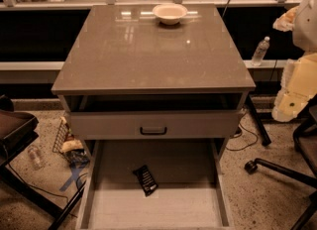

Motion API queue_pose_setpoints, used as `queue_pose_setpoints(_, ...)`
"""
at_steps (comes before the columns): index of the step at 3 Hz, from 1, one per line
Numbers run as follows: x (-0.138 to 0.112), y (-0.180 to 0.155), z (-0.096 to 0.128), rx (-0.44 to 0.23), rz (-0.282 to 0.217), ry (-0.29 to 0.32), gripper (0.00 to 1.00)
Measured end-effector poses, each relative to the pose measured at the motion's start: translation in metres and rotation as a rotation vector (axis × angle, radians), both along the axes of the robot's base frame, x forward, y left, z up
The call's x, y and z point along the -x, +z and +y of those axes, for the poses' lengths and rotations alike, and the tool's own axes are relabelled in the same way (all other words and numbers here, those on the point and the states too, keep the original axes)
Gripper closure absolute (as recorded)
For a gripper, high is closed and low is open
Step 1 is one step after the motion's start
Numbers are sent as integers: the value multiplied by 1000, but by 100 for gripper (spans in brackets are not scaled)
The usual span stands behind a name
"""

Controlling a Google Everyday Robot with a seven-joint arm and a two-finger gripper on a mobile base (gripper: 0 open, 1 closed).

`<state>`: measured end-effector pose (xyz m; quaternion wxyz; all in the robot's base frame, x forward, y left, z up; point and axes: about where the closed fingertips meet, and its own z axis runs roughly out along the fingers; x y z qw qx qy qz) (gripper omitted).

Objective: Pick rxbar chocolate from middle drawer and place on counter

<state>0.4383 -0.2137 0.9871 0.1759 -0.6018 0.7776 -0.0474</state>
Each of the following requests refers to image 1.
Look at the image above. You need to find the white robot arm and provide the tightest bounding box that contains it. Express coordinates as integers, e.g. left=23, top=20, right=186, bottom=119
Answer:
left=271, top=0, right=317, bottom=122

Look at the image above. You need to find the grey drawer cabinet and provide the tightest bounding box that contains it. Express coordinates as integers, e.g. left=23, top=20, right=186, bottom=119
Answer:
left=51, top=3, right=257, bottom=230

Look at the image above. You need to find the open middle drawer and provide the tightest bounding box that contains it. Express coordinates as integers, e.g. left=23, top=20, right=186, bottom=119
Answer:
left=76, top=140, right=235, bottom=230

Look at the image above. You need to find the closed top drawer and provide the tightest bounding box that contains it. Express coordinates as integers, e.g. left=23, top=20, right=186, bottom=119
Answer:
left=66, top=111, right=242, bottom=140

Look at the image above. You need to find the clear water bottle on ledge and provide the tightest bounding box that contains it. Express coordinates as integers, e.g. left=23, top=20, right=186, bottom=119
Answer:
left=251, top=37, right=270, bottom=66

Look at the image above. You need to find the black office chair right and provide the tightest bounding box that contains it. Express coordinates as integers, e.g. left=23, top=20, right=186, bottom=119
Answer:
left=244, top=104, right=317, bottom=230

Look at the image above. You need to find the white bowl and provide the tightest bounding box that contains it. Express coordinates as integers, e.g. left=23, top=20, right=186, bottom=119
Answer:
left=153, top=4, right=187, bottom=25

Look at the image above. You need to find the clear bottle on floor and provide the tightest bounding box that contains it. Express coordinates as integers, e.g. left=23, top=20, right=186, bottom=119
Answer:
left=28, top=145, right=45, bottom=170

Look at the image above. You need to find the black chair left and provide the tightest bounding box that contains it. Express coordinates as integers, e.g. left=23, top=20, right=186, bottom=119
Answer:
left=0, top=95, right=84, bottom=230

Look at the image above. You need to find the black floor cable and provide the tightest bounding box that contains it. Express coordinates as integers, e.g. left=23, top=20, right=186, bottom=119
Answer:
left=225, top=121, right=260, bottom=153

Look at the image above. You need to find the black drawer handle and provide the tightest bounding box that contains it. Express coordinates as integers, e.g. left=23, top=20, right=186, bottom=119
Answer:
left=140, top=127, right=167, bottom=136

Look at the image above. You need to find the wire basket with snacks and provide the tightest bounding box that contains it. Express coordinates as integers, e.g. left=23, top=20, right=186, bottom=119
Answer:
left=53, top=117, right=89, bottom=165

